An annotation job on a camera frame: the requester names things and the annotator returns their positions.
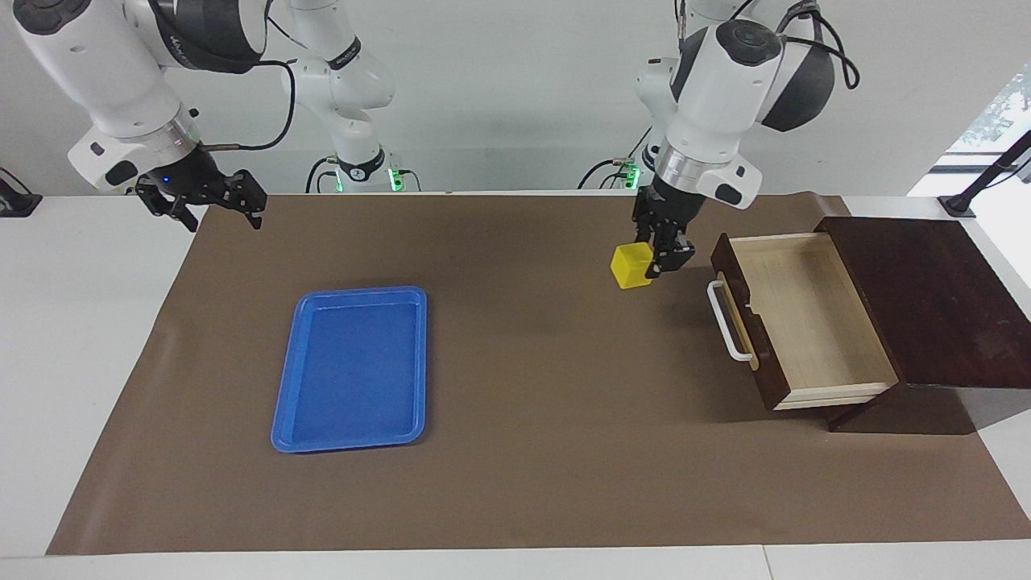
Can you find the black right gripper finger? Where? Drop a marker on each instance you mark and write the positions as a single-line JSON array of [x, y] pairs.
[[256, 205], [184, 216]]

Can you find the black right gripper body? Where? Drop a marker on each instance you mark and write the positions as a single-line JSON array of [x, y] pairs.
[[197, 181]]

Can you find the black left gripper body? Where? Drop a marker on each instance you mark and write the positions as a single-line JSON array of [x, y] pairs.
[[672, 205]]

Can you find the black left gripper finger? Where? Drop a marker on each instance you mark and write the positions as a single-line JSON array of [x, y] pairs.
[[642, 232], [672, 254]]

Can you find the yellow cube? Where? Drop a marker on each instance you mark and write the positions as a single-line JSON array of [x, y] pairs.
[[630, 266]]

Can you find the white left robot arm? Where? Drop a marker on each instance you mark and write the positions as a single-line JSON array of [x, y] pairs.
[[725, 89]]

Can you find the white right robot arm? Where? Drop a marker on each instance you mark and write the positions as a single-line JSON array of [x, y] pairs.
[[105, 72]]

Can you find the black table clamp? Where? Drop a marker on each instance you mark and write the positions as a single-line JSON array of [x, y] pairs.
[[16, 201]]

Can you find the blue plastic tray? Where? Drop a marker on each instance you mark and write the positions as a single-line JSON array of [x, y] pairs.
[[354, 370]]

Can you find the brown table mat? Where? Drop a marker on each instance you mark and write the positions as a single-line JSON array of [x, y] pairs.
[[523, 451]]

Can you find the dark wooden cabinet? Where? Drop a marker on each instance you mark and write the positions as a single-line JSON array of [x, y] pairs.
[[926, 298]]

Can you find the black clamp stand with pole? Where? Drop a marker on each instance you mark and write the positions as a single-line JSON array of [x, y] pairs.
[[987, 177]]

